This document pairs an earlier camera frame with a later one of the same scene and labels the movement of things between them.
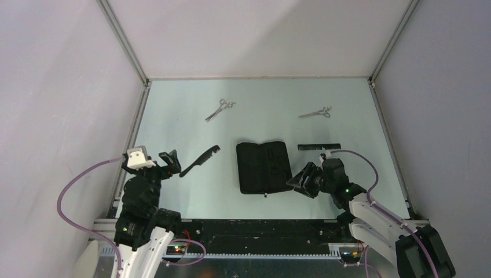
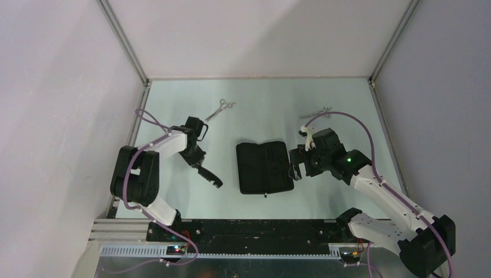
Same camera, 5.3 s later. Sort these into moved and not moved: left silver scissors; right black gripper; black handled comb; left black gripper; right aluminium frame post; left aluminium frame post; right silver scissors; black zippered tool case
Moved: black handled comb; left black gripper; right black gripper
Not moved: black zippered tool case; left silver scissors; right silver scissors; right aluminium frame post; left aluminium frame post
